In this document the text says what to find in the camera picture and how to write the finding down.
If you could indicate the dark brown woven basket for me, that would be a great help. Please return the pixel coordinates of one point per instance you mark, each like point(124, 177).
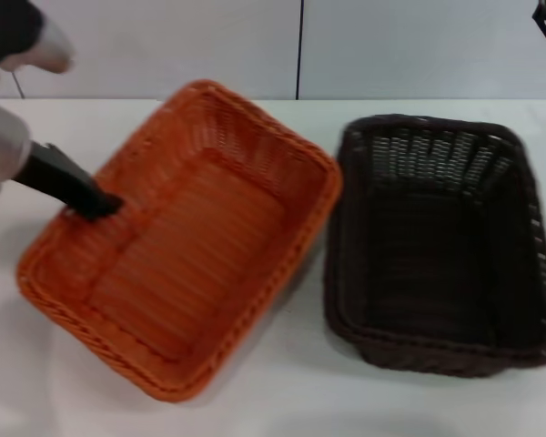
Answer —
point(437, 273)

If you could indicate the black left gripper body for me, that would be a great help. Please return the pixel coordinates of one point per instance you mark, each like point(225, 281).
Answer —
point(50, 173)

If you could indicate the orange woven basket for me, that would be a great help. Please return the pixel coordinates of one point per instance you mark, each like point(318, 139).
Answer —
point(209, 273)

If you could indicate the black cloth sleeve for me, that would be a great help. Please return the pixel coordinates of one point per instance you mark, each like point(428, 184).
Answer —
point(9, 27)

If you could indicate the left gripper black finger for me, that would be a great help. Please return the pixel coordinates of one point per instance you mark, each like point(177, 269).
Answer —
point(105, 200)
point(91, 211)

